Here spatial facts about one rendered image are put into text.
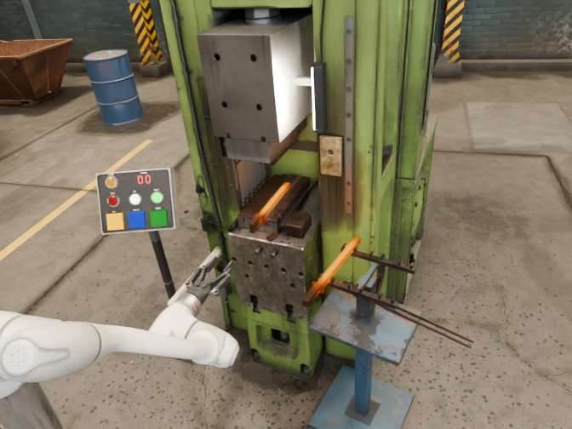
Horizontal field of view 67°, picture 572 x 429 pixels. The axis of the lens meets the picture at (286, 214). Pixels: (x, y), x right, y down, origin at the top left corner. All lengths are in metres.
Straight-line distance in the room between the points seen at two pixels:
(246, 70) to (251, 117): 0.18
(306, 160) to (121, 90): 4.45
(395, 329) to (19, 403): 1.31
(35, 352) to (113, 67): 5.58
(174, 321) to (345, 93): 1.01
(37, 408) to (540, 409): 2.20
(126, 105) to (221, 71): 4.81
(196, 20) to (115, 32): 7.56
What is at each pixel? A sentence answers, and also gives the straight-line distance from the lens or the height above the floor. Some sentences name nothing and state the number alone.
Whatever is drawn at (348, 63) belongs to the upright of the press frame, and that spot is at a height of 1.64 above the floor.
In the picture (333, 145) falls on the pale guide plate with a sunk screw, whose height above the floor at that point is 1.32.
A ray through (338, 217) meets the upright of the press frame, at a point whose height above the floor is 0.97.
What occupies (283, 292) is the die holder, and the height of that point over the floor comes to 0.63.
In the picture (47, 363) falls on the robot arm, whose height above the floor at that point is 1.40.
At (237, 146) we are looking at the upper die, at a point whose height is 1.33.
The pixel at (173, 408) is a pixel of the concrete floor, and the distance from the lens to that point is 2.57.
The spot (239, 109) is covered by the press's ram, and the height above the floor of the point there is 1.49.
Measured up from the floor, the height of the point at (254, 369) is 0.00.
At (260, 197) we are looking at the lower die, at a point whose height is 0.98.
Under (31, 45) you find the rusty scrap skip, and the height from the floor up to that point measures 0.77.
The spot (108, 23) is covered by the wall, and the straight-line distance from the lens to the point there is 9.46.
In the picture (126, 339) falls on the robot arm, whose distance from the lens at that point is 1.19.
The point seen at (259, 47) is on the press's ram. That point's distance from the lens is 1.62.
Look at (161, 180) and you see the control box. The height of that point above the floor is 1.15.
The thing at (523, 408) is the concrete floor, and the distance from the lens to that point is 2.61.
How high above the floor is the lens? 2.05
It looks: 33 degrees down
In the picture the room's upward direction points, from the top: 5 degrees counter-clockwise
